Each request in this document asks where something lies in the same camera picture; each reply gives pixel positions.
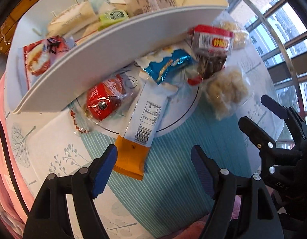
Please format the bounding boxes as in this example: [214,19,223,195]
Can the red white fruit-print packet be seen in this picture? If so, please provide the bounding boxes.
[19,35,78,90]

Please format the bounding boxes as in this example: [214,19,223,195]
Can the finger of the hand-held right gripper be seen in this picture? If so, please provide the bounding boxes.
[238,116,303,160]
[260,95,307,142]

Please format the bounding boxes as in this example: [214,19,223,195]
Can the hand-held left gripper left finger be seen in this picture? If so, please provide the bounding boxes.
[26,144,118,239]

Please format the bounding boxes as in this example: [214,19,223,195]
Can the white plastic bin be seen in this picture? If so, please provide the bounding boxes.
[5,0,230,112]

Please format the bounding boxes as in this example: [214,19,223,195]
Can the beige cracker packet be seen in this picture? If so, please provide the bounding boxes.
[46,1,102,38]

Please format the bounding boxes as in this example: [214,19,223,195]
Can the clear rice puff packet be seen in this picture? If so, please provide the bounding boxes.
[203,66,251,121]

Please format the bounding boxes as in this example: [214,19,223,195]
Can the red-label dark snack packet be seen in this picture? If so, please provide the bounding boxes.
[187,24,236,86]

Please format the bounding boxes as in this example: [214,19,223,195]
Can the red round snack packet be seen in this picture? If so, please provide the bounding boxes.
[69,76,141,136]

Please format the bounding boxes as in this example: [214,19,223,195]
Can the black cable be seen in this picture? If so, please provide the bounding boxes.
[0,110,29,216]

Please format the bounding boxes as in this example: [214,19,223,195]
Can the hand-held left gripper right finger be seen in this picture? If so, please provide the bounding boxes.
[191,144,285,239]

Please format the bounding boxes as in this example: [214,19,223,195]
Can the blue snack packet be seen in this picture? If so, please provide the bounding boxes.
[135,47,194,86]

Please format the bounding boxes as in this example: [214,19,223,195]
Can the orange white long packet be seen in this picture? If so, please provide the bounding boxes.
[113,77,179,181]

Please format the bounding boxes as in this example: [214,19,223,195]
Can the pink blanket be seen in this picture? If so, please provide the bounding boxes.
[0,72,37,229]

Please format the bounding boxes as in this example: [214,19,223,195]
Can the person's pink clothing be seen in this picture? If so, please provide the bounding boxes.
[144,194,243,239]

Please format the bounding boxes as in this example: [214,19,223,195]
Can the metal window bars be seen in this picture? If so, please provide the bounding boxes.
[218,0,307,150]

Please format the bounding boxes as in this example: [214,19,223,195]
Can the clear round cracker packet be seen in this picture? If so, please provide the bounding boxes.
[218,17,250,50]

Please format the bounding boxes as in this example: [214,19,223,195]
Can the green snack packet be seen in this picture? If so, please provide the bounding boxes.
[97,9,130,30]

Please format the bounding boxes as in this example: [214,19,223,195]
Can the pale blue clear packet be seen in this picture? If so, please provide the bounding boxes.
[86,0,114,15]

